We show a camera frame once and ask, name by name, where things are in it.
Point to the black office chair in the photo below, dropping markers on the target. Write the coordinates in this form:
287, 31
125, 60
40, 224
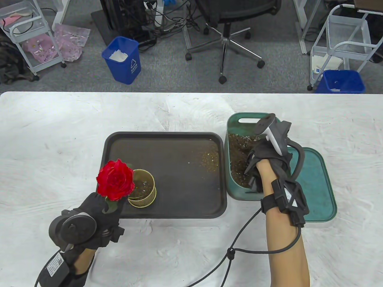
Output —
224, 36

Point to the scattered potting mix crumbs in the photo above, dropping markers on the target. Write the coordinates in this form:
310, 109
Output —
209, 160

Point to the plain blue bin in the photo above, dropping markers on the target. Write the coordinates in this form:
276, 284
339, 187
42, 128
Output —
341, 82

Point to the dark brown plastic tray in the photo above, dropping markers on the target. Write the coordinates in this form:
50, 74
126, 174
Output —
179, 185

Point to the blue bin with white symbol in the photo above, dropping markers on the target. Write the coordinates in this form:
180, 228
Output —
122, 65

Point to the white metal trolley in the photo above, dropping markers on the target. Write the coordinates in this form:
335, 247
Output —
21, 33
347, 39

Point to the black computer tower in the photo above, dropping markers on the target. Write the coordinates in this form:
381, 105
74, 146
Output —
122, 15

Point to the pink plastic bag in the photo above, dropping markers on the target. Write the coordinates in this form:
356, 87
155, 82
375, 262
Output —
71, 42
39, 49

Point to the person's left forearm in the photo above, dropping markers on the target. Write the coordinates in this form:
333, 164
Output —
85, 260

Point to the green plastic storage bin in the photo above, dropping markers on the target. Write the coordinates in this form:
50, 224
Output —
239, 125

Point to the red artificial rose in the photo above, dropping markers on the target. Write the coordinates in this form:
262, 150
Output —
115, 179

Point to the black left wrist camera module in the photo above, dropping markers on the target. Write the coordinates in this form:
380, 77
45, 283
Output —
54, 267

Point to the yellow ribbed flower pot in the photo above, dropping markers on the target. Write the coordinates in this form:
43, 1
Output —
148, 201

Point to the person's left hand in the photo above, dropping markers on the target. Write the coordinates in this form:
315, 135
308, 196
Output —
107, 230

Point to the black right wrist camera module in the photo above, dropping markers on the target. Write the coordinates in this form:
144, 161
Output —
294, 203

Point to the person's right forearm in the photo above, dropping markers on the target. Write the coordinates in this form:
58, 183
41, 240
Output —
287, 257

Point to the white desk leg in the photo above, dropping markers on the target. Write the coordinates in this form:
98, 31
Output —
302, 27

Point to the black backpack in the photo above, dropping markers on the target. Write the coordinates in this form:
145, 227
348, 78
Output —
10, 62

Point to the green plastic bin lid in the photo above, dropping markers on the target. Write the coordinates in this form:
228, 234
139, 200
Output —
320, 185

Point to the person's right hand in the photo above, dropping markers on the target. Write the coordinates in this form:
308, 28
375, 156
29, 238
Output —
266, 151

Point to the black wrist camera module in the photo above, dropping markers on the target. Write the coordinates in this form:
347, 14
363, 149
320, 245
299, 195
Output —
54, 267
294, 203

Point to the brown potting mix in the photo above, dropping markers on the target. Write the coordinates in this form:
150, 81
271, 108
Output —
238, 155
143, 186

